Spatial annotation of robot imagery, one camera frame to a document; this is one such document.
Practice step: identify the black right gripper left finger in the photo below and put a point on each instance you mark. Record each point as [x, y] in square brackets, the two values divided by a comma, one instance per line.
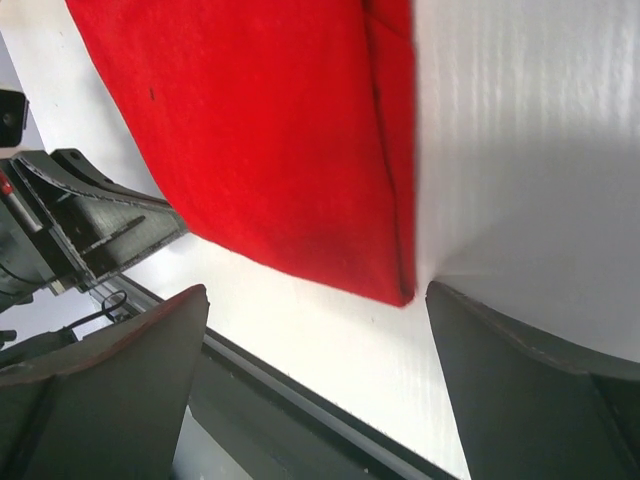
[110, 406]

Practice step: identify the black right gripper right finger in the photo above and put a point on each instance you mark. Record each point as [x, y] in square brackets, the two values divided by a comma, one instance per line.
[528, 404]

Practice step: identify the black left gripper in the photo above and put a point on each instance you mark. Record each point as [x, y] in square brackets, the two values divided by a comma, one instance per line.
[65, 224]

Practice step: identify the red t shirt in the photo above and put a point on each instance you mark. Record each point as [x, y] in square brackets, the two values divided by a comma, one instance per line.
[280, 130]

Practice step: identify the aluminium frame rail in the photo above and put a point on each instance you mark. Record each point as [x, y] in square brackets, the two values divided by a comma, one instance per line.
[123, 298]

